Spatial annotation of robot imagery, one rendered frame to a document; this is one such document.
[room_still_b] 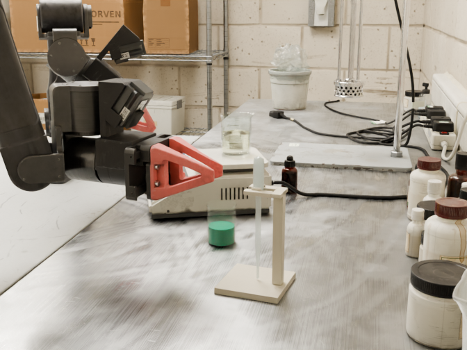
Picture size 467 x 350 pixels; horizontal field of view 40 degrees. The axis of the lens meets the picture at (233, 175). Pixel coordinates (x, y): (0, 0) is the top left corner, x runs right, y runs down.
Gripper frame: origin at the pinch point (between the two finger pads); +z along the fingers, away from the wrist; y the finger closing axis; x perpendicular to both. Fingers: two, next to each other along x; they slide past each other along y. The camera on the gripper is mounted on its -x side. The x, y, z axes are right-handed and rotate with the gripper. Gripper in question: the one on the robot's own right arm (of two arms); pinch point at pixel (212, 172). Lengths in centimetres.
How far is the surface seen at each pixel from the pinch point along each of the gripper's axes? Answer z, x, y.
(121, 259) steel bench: -13.9, 14.1, 1.5
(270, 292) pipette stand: 8.7, 13.1, -2.9
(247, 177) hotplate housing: -4.1, 7.3, 25.1
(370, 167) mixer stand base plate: 10, 13, 62
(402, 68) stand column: 14, -7, 72
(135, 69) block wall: -151, 16, 251
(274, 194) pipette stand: 8.5, 1.3, -1.5
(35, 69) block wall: -211, 18, 242
